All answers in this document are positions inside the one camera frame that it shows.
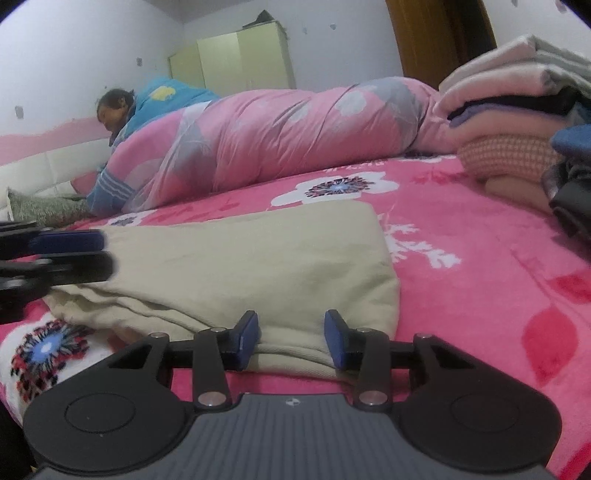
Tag brown wooden door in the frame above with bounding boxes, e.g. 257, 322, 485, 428
385, 0, 499, 90

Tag pink floral bed sheet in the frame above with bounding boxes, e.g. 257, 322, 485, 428
0, 152, 591, 480

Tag white pink headboard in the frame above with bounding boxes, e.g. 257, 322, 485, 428
0, 115, 114, 222

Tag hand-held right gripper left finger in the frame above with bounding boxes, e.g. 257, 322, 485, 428
108, 310, 259, 411

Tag beige pants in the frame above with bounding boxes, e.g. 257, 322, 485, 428
44, 200, 400, 381

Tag pale yellow wardrobe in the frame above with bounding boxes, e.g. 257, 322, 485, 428
166, 21, 296, 93

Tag stack of folded clothes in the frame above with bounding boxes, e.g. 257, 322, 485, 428
436, 34, 591, 243

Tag green patterned pillow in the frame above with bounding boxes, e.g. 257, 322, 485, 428
7, 188, 90, 227

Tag pink grey floral quilt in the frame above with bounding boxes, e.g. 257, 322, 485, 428
88, 76, 462, 217

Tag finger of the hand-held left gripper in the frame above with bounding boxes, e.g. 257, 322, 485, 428
0, 252, 115, 325
0, 222, 106, 256

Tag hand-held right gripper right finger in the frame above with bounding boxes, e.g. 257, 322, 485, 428
324, 309, 478, 411

